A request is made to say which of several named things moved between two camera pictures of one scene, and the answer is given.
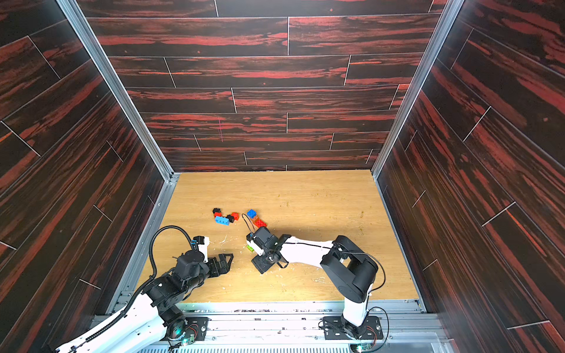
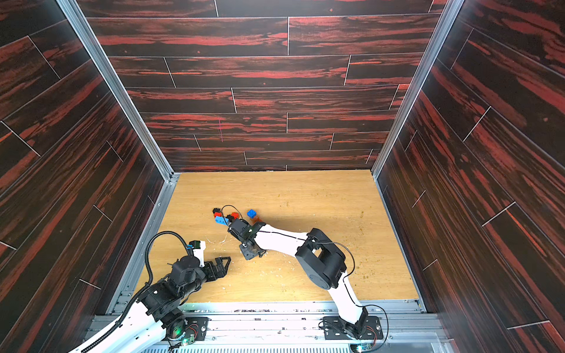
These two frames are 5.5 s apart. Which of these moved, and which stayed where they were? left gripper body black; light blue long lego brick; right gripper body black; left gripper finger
Moved: right gripper body black
Stayed: left gripper finger; left gripper body black; light blue long lego brick
